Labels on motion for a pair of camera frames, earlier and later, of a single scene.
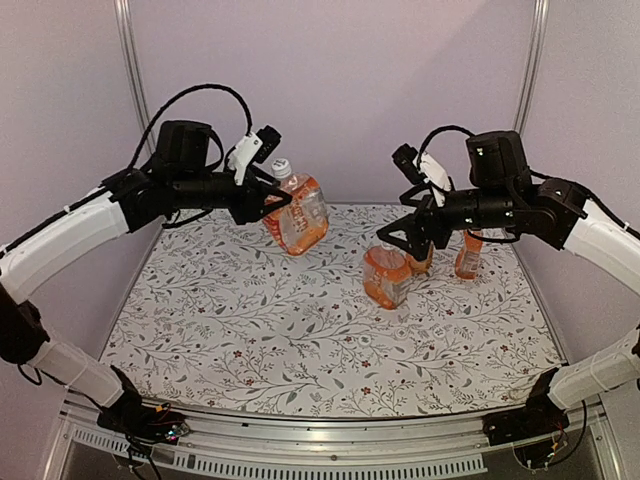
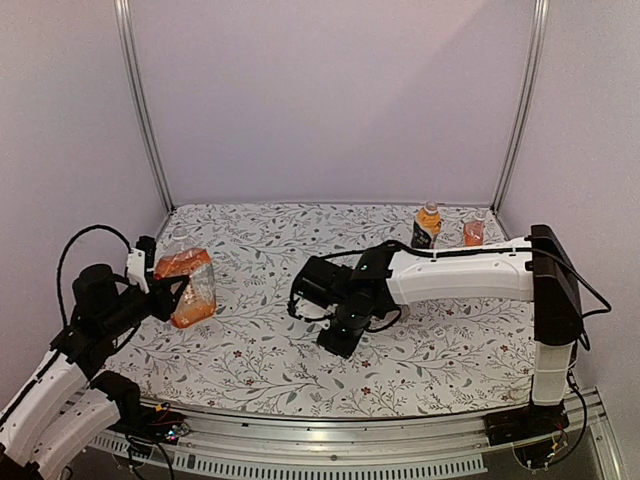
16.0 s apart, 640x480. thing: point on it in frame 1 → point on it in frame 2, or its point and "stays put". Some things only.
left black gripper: (252, 206) → (164, 303)
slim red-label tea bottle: (302, 225) → (181, 256)
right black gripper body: (440, 232) → (347, 340)
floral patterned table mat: (215, 317) stays put
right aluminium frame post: (541, 22) stays put
